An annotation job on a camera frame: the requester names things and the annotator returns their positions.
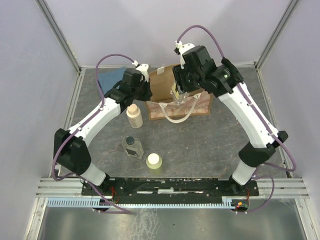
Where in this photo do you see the clear square perfume bottle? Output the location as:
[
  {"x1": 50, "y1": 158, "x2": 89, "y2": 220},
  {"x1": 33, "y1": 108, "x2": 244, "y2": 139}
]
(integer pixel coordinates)
[{"x1": 170, "y1": 85, "x2": 189, "y2": 106}]

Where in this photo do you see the brown canvas tote bag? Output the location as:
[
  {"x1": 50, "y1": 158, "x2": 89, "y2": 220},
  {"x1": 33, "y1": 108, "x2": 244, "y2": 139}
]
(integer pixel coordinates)
[{"x1": 146, "y1": 65, "x2": 213, "y2": 124}]

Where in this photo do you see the clear bottle black cap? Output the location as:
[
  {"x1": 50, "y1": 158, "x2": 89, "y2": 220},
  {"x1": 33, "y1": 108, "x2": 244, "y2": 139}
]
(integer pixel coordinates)
[{"x1": 121, "y1": 136, "x2": 144, "y2": 159}]

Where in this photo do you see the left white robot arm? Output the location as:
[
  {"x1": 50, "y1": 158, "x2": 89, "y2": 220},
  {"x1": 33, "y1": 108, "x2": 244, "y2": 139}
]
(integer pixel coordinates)
[{"x1": 53, "y1": 64, "x2": 152, "y2": 189}]

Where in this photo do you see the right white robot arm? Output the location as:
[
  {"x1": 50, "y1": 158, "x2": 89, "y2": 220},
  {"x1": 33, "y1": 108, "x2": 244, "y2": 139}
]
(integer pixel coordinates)
[{"x1": 172, "y1": 43, "x2": 288, "y2": 194}]

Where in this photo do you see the blue cloth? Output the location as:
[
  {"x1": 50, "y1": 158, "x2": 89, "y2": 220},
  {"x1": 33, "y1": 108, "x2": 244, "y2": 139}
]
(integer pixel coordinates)
[{"x1": 98, "y1": 67, "x2": 127, "y2": 94}]

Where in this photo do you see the peach lotion bottle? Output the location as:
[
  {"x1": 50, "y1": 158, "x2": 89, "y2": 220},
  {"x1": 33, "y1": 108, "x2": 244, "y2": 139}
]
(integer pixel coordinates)
[{"x1": 126, "y1": 103, "x2": 143, "y2": 129}]

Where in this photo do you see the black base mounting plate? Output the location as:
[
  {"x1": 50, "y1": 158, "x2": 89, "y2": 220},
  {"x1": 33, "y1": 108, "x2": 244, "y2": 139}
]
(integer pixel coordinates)
[{"x1": 81, "y1": 176, "x2": 260, "y2": 197}]

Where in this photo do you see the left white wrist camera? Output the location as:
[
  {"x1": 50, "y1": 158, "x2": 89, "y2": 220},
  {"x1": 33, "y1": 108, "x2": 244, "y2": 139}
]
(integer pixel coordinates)
[{"x1": 132, "y1": 60, "x2": 150, "y2": 83}]

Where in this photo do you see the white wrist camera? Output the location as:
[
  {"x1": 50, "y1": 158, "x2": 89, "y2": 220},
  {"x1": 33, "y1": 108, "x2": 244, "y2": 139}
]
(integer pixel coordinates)
[
  {"x1": 174, "y1": 41, "x2": 195, "y2": 69},
  {"x1": 132, "y1": 60, "x2": 150, "y2": 83}
]

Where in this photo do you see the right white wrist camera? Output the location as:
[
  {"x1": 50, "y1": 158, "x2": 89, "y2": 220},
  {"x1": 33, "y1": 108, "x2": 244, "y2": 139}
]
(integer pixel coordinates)
[{"x1": 174, "y1": 41, "x2": 195, "y2": 69}]

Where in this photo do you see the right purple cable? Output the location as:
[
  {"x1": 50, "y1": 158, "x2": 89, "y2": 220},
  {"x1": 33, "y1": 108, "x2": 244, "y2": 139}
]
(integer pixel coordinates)
[{"x1": 176, "y1": 24, "x2": 297, "y2": 215}]

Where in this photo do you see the purple cable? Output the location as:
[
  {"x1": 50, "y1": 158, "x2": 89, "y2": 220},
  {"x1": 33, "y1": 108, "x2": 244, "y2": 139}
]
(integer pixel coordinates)
[
  {"x1": 176, "y1": 24, "x2": 297, "y2": 215},
  {"x1": 51, "y1": 53, "x2": 138, "y2": 215}
]

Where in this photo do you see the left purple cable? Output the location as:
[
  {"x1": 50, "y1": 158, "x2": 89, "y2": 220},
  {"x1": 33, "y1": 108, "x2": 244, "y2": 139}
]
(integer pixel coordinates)
[{"x1": 51, "y1": 53, "x2": 138, "y2": 215}]

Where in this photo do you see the aluminium frame rail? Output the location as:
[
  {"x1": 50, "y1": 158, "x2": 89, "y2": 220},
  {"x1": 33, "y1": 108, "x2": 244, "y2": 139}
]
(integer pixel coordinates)
[{"x1": 36, "y1": 178, "x2": 309, "y2": 199}]

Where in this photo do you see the blue slotted cable duct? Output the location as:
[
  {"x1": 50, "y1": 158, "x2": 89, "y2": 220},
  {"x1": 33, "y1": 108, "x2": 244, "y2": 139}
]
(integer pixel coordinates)
[{"x1": 46, "y1": 197, "x2": 237, "y2": 208}]

